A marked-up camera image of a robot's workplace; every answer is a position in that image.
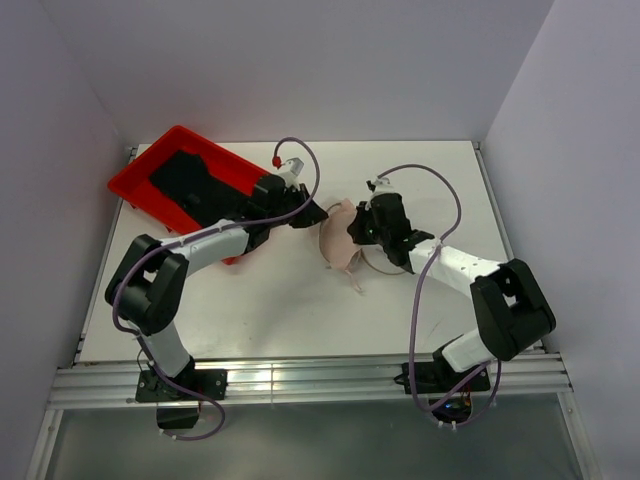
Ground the pink beige bra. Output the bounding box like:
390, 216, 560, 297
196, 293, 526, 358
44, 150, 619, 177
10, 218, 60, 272
318, 199, 363, 294

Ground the white mesh laundry bag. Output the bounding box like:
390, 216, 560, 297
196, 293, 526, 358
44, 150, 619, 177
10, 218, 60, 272
327, 200, 405, 277

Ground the black cloth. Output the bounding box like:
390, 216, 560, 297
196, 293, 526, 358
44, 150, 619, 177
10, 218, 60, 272
149, 150, 249, 228

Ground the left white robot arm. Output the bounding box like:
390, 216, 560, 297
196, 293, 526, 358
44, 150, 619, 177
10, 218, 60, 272
105, 173, 328, 387

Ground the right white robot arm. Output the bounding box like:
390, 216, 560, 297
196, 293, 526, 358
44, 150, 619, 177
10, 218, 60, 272
347, 193, 556, 392

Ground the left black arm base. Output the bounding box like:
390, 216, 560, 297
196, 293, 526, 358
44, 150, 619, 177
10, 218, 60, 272
135, 369, 227, 433

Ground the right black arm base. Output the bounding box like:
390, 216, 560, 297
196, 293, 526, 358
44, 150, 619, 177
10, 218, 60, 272
394, 360, 496, 430

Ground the red plastic tray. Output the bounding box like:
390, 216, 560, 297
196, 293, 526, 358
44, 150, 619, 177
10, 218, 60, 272
108, 125, 267, 234

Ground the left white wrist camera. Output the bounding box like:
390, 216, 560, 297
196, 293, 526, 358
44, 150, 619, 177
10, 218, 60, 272
277, 157, 304, 190

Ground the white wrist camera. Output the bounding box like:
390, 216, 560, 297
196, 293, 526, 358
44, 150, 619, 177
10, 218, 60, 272
366, 177, 396, 198
277, 157, 304, 190

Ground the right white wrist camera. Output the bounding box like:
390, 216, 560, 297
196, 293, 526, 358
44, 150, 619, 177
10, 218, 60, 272
366, 177, 396, 198

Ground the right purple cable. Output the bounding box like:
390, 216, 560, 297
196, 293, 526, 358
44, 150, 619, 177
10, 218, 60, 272
377, 163, 501, 426

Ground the purple cable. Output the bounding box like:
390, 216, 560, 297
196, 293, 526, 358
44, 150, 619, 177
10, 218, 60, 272
112, 137, 321, 441
377, 163, 501, 426

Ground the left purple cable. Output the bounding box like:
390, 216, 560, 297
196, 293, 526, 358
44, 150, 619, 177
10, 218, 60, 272
112, 137, 321, 441

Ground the aluminium mounting rail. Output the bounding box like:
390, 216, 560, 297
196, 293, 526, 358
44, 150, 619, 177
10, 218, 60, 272
46, 350, 573, 410

